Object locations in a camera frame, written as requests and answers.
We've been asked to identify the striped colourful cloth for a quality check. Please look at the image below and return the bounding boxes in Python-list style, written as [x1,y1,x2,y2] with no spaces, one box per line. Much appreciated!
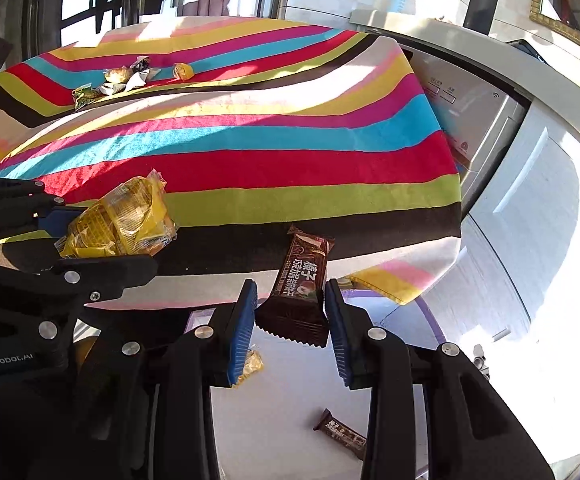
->
[0,16,463,311]

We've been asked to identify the white purple-rimmed round stool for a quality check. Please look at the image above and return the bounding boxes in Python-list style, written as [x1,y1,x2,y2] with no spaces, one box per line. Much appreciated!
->
[185,280,448,480]

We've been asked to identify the brown snack bar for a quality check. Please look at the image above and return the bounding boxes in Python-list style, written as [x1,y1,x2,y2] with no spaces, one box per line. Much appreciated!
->
[255,225,335,349]
[313,408,368,462]

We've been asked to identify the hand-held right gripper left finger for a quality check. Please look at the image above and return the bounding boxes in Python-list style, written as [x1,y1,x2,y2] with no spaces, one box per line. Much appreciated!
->
[75,279,259,480]

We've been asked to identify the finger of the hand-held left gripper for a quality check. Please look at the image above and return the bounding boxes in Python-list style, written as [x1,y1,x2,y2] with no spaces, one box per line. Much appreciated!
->
[0,247,159,343]
[0,176,88,247]

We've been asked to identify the small yellow candy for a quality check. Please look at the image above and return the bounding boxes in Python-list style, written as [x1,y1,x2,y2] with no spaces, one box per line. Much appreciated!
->
[235,349,265,387]

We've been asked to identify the round yellow snack packet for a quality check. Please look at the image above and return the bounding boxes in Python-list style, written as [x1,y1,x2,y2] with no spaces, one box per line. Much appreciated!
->
[103,66,134,85]

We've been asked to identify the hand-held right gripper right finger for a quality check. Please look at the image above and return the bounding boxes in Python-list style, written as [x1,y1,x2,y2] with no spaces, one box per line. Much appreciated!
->
[324,278,556,480]

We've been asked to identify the white counter cabinet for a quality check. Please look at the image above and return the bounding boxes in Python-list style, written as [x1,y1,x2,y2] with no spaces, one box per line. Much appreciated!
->
[349,9,580,346]

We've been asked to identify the green snack packet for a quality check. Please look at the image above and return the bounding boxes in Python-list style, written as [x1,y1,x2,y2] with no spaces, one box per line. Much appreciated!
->
[72,85,102,111]

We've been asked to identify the white appliance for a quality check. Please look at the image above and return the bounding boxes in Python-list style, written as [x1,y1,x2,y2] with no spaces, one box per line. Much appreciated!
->
[402,46,529,218]

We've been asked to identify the small metal fitting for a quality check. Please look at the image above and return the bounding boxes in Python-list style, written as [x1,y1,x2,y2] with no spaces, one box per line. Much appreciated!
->
[472,344,491,380]

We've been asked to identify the black thermos flask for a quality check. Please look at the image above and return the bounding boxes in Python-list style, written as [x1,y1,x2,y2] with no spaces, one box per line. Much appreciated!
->
[462,0,501,36]

